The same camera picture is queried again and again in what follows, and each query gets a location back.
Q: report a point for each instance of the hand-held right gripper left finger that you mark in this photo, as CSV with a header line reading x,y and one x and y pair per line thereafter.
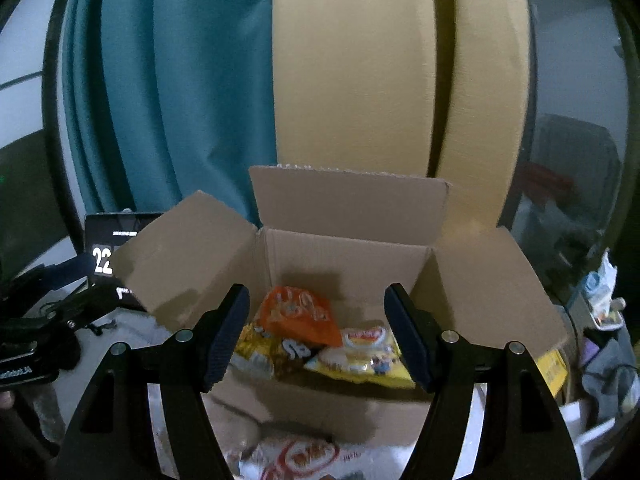
x,y
227,332

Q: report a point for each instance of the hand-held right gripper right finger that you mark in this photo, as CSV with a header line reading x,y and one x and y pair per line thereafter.
x,y
406,340

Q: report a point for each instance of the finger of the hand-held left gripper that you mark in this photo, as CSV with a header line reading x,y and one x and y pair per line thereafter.
x,y
90,302
65,270

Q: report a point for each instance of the yellow chips packet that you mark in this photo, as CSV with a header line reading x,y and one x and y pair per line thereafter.
x,y
360,357

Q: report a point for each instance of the brown snack packet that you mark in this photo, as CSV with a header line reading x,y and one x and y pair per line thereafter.
x,y
292,357

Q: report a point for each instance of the orange snack packet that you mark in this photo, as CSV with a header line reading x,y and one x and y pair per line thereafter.
x,y
295,315

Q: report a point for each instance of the brown cardboard box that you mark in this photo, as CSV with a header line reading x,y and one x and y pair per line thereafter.
x,y
350,210

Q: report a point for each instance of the white red snack packet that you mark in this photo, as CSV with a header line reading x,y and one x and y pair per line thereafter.
x,y
310,460

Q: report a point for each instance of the black tablet clock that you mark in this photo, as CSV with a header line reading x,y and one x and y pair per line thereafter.
x,y
100,237

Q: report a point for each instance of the small yellow packet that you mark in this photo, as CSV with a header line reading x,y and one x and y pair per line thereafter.
x,y
552,370

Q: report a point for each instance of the white box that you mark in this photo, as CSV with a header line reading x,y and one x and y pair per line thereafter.
x,y
585,430

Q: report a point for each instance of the white tissue pack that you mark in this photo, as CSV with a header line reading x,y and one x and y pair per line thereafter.
x,y
602,285

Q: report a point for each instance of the grey cloth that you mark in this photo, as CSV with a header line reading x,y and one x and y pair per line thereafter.
x,y
610,370

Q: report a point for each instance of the teal curtain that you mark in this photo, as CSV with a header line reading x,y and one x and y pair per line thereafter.
x,y
175,85

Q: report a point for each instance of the yellow curtain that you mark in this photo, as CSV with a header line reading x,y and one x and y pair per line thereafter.
x,y
360,70

